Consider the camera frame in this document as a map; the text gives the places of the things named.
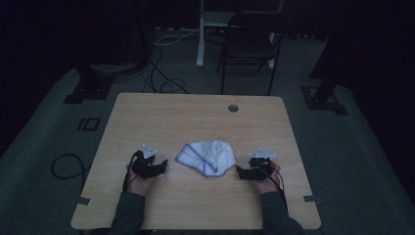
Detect person's right hand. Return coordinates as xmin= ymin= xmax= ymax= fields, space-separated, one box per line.
xmin=254 ymin=160 xmax=282 ymax=196

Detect black folding chair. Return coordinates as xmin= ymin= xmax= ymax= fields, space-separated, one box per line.
xmin=215 ymin=11 xmax=289 ymax=97

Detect person's left hand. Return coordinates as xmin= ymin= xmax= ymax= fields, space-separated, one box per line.
xmin=125 ymin=162 xmax=159 ymax=197

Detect white desk frame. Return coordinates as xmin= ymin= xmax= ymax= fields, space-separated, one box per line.
xmin=196 ymin=0 xmax=286 ymax=71

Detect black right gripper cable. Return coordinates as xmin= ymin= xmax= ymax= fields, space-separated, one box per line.
xmin=259 ymin=164 xmax=289 ymax=210

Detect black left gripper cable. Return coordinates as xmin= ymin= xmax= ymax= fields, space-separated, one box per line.
xmin=121 ymin=151 xmax=140 ymax=194

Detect white floor cable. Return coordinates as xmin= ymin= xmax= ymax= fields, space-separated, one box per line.
xmin=152 ymin=28 xmax=201 ymax=47

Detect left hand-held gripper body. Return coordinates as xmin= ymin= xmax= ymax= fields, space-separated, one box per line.
xmin=131 ymin=143 xmax=163 ymax=179

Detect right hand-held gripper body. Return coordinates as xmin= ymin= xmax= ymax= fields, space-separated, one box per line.
xmin=247 ymin=148 xmax=277 ymax=181

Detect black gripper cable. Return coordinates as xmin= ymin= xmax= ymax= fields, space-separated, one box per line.
xmin=121 ymin=151 xmax=140 ymax=194
xmin=259 ymin=164 xmax=289 ymax=210

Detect black floor cables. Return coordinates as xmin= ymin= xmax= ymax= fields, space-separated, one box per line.
xmin=141 ymin=44 xmax=190 ymax=95

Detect white cloth with blue border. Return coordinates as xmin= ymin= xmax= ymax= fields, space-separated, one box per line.
xmin=174 ymin=139 xmax=237 ymax=178

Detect black stand with square base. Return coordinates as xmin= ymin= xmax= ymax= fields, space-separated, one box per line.
xmin=300 ymin=0 xmax=349 ymax=117
xmin=63 ymin=63 xmax=115 ymax=105

